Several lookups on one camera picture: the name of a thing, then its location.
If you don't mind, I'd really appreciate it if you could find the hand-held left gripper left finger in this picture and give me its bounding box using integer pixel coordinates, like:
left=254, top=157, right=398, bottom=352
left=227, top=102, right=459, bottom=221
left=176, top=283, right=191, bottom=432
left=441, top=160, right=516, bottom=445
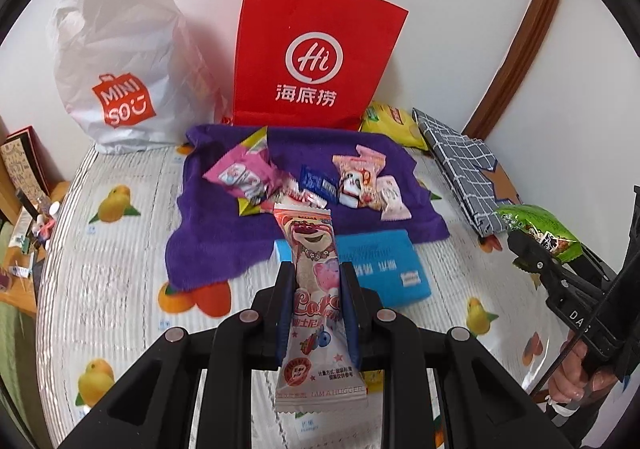
left=57, top=261, right=298, bottom=449

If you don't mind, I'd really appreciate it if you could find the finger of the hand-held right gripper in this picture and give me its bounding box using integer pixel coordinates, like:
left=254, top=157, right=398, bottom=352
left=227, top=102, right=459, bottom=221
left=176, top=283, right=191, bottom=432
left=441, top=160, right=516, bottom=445
left=577, top=248, right=622, bottom=286
left=507, top=230, right=601, bottom=301

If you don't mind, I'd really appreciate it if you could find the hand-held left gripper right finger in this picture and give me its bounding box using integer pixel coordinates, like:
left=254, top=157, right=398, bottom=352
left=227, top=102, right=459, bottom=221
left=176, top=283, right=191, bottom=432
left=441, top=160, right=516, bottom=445
left=340, top=261, right=573, bottom=449

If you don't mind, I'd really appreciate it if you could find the green snack packet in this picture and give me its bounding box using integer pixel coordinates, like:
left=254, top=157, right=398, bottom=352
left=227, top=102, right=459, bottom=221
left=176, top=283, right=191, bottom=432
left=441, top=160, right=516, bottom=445
left=495, top=204, right=583, bottom=265

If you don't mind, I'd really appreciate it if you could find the pink bear snack packet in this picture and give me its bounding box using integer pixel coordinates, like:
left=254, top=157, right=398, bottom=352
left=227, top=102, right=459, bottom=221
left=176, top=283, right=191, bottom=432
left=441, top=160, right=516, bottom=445
left=272, top=203, right=369, bottom=417

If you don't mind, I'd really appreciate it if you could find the pink and yellow snack packet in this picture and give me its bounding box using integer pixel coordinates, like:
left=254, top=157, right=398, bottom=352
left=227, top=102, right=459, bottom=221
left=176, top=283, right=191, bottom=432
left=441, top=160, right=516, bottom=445
left=202, top=126, right=296, bottom=217

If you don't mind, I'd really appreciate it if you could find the person's right hand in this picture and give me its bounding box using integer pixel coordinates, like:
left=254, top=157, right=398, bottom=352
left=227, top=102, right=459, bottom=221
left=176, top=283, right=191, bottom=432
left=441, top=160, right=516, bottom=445
left=547, top=338, right=626, bottom=411

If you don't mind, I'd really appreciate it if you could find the blue box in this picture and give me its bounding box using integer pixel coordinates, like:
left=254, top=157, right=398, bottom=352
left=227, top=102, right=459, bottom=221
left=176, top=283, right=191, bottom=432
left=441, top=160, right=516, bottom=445
left=274, top=229, right=432, bottom=310

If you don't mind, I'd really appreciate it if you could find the purple towel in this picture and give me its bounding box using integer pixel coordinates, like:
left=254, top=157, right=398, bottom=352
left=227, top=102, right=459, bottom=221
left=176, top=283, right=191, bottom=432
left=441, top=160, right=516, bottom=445
left=165, top=124, right=450, bottom=292

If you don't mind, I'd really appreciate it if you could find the grey checked cloth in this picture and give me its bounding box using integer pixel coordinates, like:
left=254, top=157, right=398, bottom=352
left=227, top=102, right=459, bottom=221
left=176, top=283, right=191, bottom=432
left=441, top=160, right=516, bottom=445
left=412, top=108, right=521, bottom=237

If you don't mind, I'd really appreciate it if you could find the red and white candy packet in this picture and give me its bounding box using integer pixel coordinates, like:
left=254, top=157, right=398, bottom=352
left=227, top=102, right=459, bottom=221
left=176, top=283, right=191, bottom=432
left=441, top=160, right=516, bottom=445
left=275, top=184, right=329, bottom=210

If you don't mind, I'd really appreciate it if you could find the small pale pink candy packet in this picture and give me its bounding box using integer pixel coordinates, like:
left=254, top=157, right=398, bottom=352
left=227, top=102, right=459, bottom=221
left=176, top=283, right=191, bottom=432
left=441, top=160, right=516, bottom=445
left=376, top=176, right=412, bottom=221

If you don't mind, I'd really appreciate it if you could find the small blue candy packet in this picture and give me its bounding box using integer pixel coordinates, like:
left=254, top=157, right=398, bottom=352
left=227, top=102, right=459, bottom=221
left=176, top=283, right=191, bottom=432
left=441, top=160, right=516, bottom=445
left=300, top=165, right=327, bottom=192

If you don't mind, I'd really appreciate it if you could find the pink panda snack packet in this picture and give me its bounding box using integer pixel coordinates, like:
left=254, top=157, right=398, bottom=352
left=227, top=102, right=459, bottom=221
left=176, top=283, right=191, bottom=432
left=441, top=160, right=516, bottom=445
left=332, top=145, right=390, bottom=210

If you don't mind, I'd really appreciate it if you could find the fruit print table cloth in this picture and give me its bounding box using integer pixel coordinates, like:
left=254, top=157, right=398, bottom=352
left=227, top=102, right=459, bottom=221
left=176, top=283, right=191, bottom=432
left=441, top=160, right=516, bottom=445
left=35, top=129, right=601, bottom=449

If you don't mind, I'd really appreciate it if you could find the yellow snack bag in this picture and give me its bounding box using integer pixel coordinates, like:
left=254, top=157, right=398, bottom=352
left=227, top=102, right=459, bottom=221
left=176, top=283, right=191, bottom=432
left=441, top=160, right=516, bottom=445
left=361, top=101, right=430, bottom=152

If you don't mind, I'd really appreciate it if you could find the wooden side shelf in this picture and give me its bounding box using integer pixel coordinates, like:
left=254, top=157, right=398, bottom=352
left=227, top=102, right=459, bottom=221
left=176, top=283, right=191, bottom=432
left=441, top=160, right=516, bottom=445
left=0, top=179, right=71, bottom=317

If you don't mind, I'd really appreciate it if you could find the red paper bag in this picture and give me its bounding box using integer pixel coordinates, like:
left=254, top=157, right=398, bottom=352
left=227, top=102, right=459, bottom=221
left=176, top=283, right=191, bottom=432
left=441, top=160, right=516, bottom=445
left=231, top=0, right=410, bottom=132

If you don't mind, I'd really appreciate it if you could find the patterned book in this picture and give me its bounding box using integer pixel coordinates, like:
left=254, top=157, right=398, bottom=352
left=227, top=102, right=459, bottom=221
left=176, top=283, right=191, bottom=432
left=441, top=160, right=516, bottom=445
left=0, top=128, right=51, bottom=225

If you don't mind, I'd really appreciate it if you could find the white plastic bag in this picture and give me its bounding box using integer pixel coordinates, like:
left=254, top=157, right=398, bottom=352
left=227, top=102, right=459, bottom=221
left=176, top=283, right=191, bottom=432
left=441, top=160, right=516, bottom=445
left=46, top=0, right=221, bottom=156

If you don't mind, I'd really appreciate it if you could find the black cable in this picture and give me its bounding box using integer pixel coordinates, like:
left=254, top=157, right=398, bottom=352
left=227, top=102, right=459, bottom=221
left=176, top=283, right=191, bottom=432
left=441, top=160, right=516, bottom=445
left=531, top=286, right=618, bottom=401

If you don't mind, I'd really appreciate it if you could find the brown wooden door frame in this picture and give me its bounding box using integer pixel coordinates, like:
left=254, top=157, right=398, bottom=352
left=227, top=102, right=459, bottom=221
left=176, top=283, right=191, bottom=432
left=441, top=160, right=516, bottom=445
left=462, top=0, right=568, bottom=142

